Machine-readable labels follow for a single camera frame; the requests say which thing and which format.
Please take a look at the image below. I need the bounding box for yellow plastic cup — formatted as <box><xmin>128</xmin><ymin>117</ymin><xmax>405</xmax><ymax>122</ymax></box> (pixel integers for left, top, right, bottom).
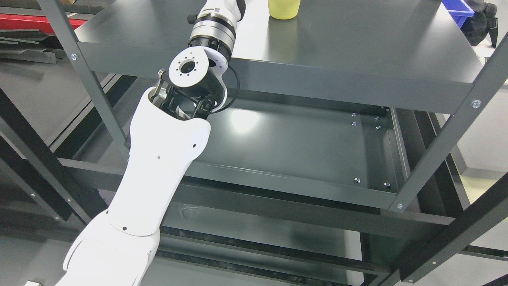
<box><xmin>268</xmin><ymin>0</ymin><xmax>301</xmax><ymax>20</ymax></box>

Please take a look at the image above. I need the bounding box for black metal shelf rack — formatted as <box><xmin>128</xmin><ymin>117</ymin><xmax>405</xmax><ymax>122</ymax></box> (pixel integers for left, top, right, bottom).
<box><xmin>0</xmin><ymin>0</ymin><xmax>131</xmax><ymax>239</ymax></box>

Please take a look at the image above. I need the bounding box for blue plastic bin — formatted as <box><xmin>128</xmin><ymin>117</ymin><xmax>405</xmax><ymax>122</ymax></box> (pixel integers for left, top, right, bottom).
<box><xmin>441</xmin><ymin>0</ymin><xmax>475</xmax><ymax>28</ymax></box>

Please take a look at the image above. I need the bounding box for black bag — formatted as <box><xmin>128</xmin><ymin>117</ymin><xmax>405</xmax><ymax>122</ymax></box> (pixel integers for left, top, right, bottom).
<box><xmin>461</xmin><ymin>0</ymin><xmax>498</xmax><ymax>48</ymax></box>

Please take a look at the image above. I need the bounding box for dark grey metal shelf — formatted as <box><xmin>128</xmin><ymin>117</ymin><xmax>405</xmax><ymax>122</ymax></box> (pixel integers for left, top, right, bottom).
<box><xmin>38</xmin><ymin>0</ymin><xmax>507</xmax><ymax>286</ymax></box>

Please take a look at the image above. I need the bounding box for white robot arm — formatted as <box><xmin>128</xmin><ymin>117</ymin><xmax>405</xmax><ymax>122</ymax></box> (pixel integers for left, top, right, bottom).
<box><xmin>57</xmin><ymin>2</ymin><xmax>244</xmax><ymax>286</ymax></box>

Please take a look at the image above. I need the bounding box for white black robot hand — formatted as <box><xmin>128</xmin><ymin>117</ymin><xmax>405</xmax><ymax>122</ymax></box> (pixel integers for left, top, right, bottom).
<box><xmin>198</xmin><ymin>0</ymin><xmax>246</xmax><ymax>22</ymax></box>

